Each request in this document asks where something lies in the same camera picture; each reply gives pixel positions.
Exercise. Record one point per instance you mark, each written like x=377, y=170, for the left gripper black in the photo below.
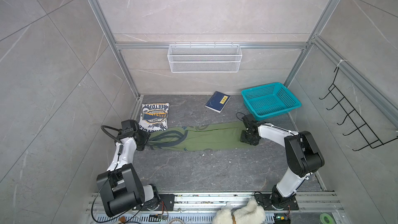
x=145, y=135

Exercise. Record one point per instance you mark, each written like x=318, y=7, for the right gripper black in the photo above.
x=242, y=138

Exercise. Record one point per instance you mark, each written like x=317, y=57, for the white tank top navy trim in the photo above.
x=153, y=117

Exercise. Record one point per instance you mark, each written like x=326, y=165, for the green tank top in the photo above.
x=221, y=136

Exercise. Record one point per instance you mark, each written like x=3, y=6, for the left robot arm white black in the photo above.
x=120, y=188

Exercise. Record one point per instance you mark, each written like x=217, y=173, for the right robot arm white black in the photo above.
x=303, y=155

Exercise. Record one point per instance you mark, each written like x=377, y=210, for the teal plastic basket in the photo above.
x=268, y=101

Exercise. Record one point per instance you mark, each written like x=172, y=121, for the navy blue book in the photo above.
x=217, y=101

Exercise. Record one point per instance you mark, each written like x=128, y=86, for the white fluffy plush toy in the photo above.
x=252, y=213

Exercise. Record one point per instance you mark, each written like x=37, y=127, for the green tape roll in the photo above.
x=326, y=219

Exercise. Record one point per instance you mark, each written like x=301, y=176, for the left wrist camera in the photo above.
x=129, y=128

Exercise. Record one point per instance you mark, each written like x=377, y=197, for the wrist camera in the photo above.
x=249, y=121
x=129, y=128

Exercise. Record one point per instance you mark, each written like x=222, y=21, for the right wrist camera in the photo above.
x=249, y=121

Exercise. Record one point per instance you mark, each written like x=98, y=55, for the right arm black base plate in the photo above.
x=274, y=202

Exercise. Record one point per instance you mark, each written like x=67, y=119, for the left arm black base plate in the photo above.
x=163, y=202

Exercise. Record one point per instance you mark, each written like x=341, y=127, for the aluminium mounting rail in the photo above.
x=201, y=208

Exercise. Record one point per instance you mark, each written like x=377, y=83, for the white wire mesh shelf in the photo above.
x=215, y=58

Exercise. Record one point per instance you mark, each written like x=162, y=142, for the black wire hook rack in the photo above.
x=352, y=114

